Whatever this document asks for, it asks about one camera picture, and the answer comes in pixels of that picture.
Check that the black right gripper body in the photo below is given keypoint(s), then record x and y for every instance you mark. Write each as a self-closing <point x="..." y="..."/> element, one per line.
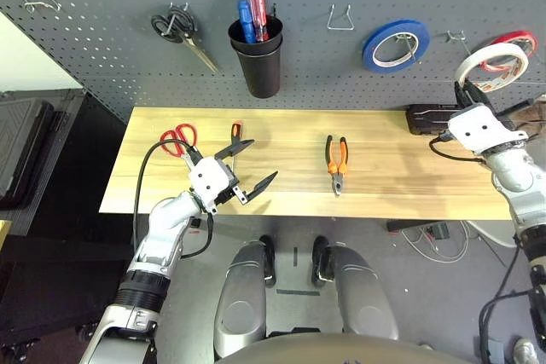
<point x="512" y="113"/>

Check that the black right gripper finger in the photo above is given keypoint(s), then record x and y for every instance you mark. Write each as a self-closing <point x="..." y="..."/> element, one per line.
<point x="478" y="95"/>
<point x="461" y="95"/>

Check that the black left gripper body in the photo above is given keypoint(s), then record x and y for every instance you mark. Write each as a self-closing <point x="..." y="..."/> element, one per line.
<point x="228" y="198"/>

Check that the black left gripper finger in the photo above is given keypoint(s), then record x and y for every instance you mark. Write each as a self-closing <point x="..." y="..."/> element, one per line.
<point x="260" y="185"/>
<point x="232" y="150"/>

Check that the orange black screwdriver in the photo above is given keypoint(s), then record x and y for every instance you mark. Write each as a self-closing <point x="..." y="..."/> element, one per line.
<point x="236" y="130"/>

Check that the white tape roll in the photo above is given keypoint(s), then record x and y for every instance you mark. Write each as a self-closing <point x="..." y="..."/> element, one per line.
<point x="490" y="50"/>

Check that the orange black pliers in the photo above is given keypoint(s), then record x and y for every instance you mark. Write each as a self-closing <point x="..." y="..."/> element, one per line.
<point x="337" y="174"/>

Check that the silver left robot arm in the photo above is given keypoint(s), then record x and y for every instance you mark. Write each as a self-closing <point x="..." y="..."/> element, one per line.
<point x="166" y="223"/>

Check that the grey metal pegboard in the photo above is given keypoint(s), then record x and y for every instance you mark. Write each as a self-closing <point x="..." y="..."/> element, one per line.
<point x="106" y="19"/>

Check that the black plastic tool case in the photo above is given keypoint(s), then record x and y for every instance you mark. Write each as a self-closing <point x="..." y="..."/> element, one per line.
<point x="426" y="119"/>

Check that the silver tape peg hook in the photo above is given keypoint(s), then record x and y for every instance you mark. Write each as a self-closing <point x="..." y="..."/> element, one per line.
<point x="409" y="42"/>
<point x="458" y="36"/>

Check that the black left robot foot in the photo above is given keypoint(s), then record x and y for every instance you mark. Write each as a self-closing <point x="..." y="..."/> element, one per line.
<point x="268" y="253"/>

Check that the black robot foot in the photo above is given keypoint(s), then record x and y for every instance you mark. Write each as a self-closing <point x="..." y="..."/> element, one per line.
<point x="320" y="253"/>
<point x="268" y="253"/>

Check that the red tape roll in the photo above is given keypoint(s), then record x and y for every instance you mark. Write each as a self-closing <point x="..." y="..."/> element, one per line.
<point x="512" y="34"/>

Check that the black plastic cup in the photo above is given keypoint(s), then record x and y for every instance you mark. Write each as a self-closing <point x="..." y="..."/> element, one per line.
<point x="260" y="78"/>
<point x="256" y="46"/>

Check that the black right robot foot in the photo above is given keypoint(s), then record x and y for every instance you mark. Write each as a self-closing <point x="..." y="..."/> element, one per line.
<point x="320" y="253"/>

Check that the blue tape roll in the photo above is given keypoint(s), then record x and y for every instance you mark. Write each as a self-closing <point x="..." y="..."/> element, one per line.
<point x="396" y="24"/>

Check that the silver left robot leg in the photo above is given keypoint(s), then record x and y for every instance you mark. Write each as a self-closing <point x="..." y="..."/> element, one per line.
<point x="241" y="296"/>

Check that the silver robot leg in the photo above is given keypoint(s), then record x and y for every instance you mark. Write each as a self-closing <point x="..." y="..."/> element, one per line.
<point x="362" y="296"/>
<point x="241" y="296"/>

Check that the grey power strip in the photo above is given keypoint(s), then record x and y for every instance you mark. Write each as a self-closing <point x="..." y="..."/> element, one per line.
<point x="439" y="231"/>

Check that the silver scissors peg hook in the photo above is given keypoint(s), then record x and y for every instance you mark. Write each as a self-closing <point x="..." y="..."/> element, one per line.
<point x="172" y="23"/>

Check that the silver right robot leg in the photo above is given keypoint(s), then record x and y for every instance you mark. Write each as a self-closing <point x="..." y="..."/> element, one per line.
<point x="362" y="296"/>

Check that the black wheeled cabinet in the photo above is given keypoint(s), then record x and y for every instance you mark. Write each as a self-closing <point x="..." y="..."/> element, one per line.
<point x="85" y="253"/>

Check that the grey robot torso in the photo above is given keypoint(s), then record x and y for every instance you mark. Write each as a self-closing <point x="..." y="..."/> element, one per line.
<point x="332" y="351"/>

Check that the black ribbed hard case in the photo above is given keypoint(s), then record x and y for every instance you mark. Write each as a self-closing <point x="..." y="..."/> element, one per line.
<point x="25" y="138"/>

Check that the yellow wooden board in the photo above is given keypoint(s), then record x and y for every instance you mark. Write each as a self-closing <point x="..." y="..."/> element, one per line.
<point x="4" y="232"/>

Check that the white sneaker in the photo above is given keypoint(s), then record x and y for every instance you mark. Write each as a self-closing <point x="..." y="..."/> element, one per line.
<point x="525" y="351"/>

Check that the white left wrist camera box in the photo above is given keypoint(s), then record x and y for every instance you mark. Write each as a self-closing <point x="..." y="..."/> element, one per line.
<point x="207" y="178"/>

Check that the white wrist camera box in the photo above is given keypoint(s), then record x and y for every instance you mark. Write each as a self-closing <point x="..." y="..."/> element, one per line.
<point x="478" y="125"/>
<point x="207" y="178"/>

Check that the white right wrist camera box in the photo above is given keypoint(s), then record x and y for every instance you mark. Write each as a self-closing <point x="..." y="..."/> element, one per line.
<point x="478" y="125"/>

